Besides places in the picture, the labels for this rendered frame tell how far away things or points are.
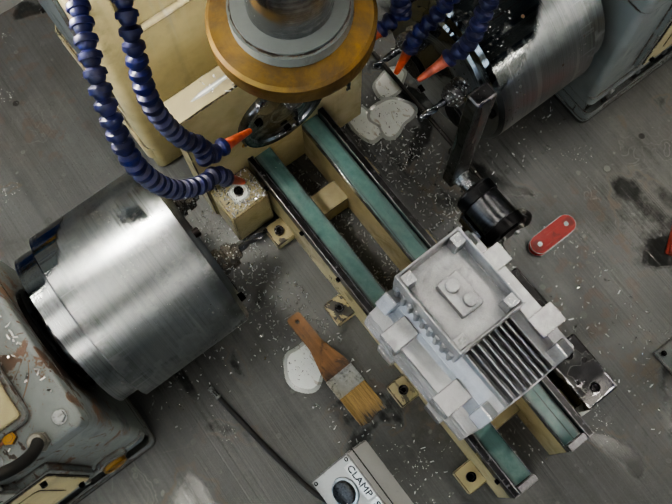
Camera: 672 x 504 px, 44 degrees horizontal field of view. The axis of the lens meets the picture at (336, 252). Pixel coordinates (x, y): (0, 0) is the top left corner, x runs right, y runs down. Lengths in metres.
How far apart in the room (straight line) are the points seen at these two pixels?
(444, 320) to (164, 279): 0.34
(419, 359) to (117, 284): 0.38
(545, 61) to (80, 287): 0.65
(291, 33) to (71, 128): 0.72
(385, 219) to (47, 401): 0.55
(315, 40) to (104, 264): 0.36
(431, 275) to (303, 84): 0.30
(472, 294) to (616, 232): 0.48
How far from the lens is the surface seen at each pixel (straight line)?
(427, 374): 1.03
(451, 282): 0.99
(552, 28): 1.14
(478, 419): 1.02
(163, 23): 1.11
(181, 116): 1.06
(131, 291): 0.99
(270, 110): 1.16
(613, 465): 1.35
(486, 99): 0.95
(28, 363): 1.00
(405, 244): 1.22
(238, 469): 1.30
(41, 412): 0.99
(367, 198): 1.24
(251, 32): 0.85
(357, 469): 1.00
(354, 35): 0.87
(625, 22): 1.23
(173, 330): 1.01
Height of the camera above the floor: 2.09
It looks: 74 degrees down
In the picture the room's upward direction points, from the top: 3 degrees counter-clockwise
